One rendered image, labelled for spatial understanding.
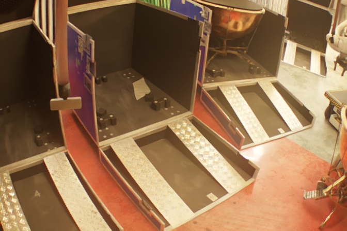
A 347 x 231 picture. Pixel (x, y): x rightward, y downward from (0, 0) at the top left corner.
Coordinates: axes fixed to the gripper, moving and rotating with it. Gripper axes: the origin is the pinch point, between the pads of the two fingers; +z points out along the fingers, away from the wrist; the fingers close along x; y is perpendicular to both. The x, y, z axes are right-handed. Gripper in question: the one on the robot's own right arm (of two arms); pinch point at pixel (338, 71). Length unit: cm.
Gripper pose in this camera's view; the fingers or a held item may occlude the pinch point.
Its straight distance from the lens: 299.4
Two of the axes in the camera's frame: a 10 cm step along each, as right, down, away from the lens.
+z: -0.9, 8.5, 5.1
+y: 9.5, -0.8, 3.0
